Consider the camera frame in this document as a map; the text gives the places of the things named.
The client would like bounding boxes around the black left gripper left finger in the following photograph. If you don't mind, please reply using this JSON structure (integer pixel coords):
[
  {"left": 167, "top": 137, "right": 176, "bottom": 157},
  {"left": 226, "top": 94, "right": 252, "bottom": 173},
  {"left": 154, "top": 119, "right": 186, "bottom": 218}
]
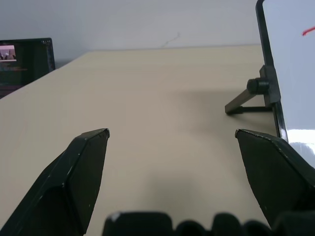
[{"left": 0, "top": 128, "right": 110, "bottom": 236}]

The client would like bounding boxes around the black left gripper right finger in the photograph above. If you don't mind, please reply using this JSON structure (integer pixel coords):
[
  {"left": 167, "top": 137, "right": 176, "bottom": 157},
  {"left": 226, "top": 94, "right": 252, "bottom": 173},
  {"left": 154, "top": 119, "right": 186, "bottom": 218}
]
[{"left": 235, "top": 128, "right": 315, "bottom": 228}]

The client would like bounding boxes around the open grey laptop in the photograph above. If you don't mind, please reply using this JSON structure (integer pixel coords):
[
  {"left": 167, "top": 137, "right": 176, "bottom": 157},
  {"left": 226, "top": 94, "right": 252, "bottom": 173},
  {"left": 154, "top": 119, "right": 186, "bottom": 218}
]
[{"left": 0, "top": 37, "right": 55, "bottom": 99}]

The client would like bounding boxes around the whiteboard with black frame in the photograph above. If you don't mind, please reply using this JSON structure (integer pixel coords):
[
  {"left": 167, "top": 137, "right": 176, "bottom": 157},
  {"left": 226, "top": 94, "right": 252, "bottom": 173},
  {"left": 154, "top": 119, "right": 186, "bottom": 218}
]
[{"left": 224, "top": 0, "right": 315, "bottom": 170}]

